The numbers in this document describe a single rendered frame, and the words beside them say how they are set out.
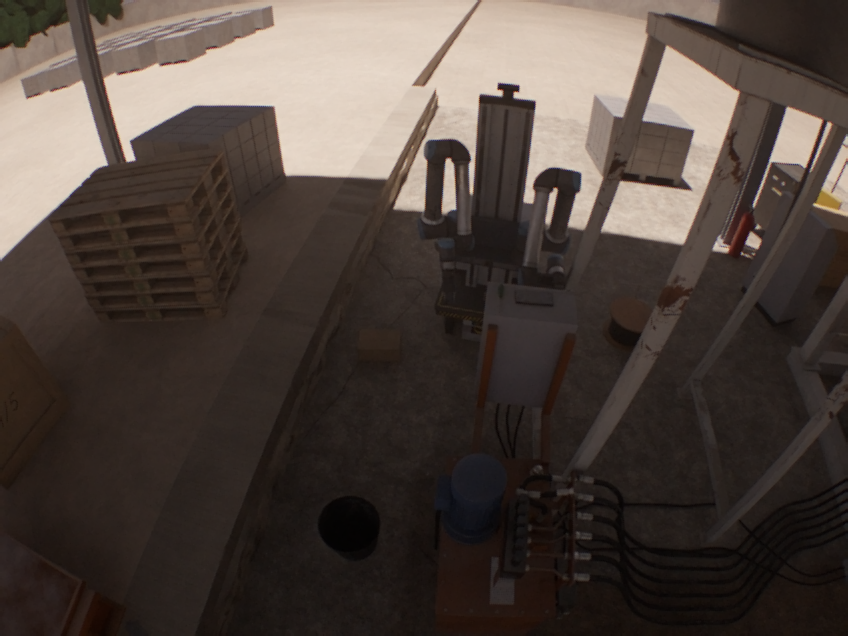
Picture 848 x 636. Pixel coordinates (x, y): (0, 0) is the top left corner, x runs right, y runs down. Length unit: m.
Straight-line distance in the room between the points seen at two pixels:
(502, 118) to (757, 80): 2.02
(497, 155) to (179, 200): 2.00
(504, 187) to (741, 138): 2.15
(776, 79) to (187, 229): 3.01
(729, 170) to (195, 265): 3.00
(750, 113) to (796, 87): 0.14
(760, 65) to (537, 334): 1.41
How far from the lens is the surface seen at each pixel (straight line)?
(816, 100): 1.27
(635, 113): 1.96
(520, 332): 2.02
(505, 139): 2.98
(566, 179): 2.55
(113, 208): 3.29
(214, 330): 3.48
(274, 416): 2.82
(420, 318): 3.73
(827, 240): 4.62
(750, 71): 1.16
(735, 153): 1.22
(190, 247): 3.19
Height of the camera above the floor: 2.57
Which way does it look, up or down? 43 degrees down
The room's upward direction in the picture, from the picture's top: straight up
